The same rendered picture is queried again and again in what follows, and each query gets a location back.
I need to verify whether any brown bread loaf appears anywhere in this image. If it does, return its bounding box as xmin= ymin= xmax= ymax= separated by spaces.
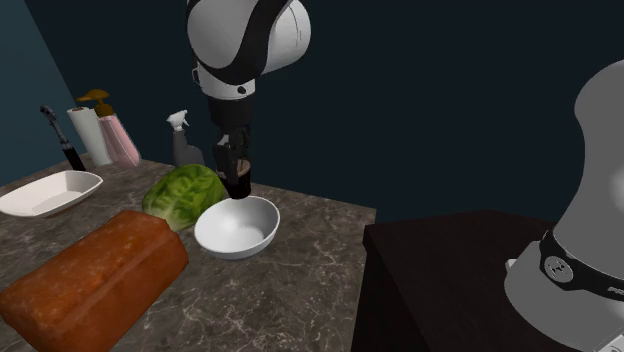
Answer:
xmin=0 ymin=209 xmax=190 ymax=352

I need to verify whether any pink soap dispenser brown pump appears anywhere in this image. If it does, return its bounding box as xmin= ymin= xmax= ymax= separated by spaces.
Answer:
xmin=75 ymin=88 xmax=143 ymax=170

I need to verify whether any green cabbage head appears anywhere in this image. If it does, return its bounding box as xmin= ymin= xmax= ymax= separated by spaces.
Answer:
xmin=141 ymin=163 xmax=228 ymax=233

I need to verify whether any grey spray bottle white head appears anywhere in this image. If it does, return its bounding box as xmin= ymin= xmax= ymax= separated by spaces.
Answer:
xmin=166 ymin=108 xmax=206 ymax=169

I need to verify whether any white round bowl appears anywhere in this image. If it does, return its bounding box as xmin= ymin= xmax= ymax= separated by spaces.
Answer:
xmin=193 ymin=195 xmax=282 ymax=261

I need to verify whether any white rectangular dish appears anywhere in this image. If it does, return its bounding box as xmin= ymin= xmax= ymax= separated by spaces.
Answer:
xmin=0 ymin=169 xmax=105 ymax=219

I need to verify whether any white paper towel roll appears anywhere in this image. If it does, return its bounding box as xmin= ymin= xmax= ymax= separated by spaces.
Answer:
xmin=66 ymin=106 xmax=114 ymax=168

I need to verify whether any black long-handled tool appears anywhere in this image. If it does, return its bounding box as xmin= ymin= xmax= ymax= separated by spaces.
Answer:
xmin=39 ymin=104 xmax=87 ymax=172

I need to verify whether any dark robot stand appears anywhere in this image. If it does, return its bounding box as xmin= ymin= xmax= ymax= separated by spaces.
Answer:
xmin=350 ymin=209 xmax=582 ymax=352

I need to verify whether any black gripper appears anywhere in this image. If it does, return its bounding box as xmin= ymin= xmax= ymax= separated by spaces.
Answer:
xmin=207 ymin=95 xmax=255 ymax=184

